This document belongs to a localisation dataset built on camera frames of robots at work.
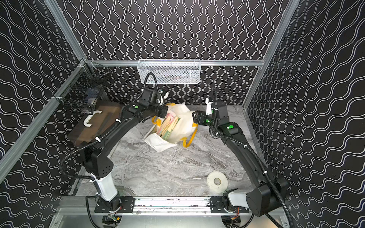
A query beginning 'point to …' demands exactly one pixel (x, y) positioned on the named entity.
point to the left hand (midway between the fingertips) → (166, 106)
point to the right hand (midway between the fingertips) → (198, 113)
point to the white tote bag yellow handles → (176, 124)
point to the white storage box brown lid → (92, 126)
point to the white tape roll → (217, 182)
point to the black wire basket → (81, 91)
